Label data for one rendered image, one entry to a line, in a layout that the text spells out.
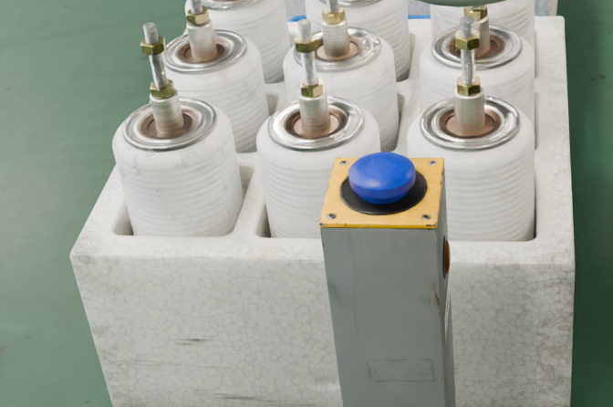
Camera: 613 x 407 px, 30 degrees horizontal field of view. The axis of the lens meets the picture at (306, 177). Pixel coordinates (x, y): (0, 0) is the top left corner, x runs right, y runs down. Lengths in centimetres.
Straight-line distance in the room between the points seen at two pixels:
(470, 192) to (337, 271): 18
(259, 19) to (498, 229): 34
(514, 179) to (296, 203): 17
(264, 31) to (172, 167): 25
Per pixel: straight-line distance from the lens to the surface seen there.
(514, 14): 105
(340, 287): 71
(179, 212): 90
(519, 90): 96
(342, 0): 107
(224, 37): 102
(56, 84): 155
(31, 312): 117
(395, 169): 69
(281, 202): 88
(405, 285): 70
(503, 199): 86
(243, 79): 99
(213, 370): 97
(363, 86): 96
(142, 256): 90
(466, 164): 84
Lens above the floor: 72
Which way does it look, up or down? 34 degrees down
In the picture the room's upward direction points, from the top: 7 degrees counter-clockwise
